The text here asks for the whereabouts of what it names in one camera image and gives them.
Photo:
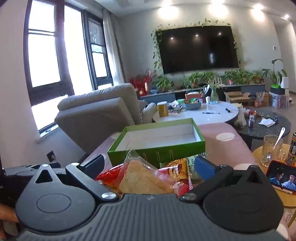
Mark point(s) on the green cardboard box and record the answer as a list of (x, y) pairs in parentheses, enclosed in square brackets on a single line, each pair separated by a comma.
[(143, 155)]

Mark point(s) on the blue snack tray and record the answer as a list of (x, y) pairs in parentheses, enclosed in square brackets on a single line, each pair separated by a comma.
[(193, 106)]

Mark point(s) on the pile of plastic wrappers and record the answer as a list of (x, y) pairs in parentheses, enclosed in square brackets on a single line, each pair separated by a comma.
[(175, 107)]

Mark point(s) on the clear toast bread packet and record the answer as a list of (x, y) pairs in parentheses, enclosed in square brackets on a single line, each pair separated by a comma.
[(138, 178)]

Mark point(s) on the small white bottle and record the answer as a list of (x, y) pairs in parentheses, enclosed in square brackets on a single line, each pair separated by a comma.
[(208, 100)]

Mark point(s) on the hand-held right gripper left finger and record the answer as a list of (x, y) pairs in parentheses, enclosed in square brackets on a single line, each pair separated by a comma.
[(97, 163)]

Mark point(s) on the dark round table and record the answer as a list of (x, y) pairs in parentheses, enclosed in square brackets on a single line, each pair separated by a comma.
[(261, 133)]

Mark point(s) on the large red snack packet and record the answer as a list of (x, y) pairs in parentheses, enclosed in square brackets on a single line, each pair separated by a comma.
[(107, 173)]

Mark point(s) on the green potted plant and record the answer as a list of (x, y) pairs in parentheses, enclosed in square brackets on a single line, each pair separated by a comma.
[(235, 76), (257, 77), (163, 82), (207, 76), (193, 78)]

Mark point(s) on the white tissue paper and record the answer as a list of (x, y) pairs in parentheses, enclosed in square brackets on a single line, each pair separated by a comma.
[(266, 122)]

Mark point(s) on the glass mug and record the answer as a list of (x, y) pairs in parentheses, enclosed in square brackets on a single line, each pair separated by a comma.
[(269, 150)]

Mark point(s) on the red decorative plant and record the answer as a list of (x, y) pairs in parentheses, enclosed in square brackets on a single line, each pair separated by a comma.
[(138, 82)]

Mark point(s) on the wooden side table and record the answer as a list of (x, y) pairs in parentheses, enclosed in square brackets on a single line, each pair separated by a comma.
[(289, 199)]

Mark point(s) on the black pen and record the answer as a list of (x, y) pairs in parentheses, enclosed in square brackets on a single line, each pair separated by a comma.
[(211, 113)]

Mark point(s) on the person's left hand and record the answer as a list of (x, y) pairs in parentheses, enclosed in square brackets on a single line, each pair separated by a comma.
[(7, 213)]

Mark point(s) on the open cardboard box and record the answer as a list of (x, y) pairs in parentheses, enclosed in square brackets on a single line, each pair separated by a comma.
[(235, 97)]

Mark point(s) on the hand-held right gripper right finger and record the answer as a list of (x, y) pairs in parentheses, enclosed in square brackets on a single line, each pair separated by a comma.
[(204, 165)]

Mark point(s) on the yellow can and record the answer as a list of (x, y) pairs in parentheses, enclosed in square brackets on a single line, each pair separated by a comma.
[(163, 110)]

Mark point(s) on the plastic bag of fruit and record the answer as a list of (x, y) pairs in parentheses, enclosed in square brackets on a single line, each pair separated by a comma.
[(259, 100)]

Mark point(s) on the clear storage bin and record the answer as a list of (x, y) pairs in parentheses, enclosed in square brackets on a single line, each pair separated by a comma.
[(278, 100)]

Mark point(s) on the dark framed window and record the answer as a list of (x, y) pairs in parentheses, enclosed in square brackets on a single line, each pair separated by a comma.
[(44, 58)]

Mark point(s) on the beige sofa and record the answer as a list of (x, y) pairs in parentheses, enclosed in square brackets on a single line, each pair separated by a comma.
[(99, 109)]

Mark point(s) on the black wall television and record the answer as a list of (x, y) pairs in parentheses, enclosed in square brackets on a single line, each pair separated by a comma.
[(198, 48)]

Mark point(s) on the white round table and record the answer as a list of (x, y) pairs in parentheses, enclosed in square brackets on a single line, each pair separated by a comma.
[(208, 117)]

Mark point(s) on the green biscuit packet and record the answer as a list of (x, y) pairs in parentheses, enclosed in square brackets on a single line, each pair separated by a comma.
[(178, 171)]

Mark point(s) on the glass vase with plant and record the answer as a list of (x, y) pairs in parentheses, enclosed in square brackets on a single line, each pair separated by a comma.
[(214, 93)]

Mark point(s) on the white curtain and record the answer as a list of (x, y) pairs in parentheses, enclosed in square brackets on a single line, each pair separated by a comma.
[(113, 46)]

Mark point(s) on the red tissue box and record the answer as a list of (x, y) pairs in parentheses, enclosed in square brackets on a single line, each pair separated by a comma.
[(193, 96)]

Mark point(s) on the white bin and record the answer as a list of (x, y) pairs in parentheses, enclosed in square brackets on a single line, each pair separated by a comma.
[(285, 84)]

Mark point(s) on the large leaf potted plant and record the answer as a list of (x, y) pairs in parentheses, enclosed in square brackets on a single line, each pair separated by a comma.
[(275, 74)]

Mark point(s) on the clear plastic bag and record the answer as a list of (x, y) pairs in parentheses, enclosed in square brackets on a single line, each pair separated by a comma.
[(240, 119)]

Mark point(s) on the black drink can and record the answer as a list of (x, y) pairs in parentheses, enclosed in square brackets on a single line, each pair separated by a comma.
[(292, 148)]

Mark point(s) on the green and black box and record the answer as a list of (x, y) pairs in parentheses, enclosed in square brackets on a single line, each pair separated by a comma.
[(277, 89)]

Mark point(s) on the smartphone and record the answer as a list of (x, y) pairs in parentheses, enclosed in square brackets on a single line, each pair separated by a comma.
[(282, 176)]

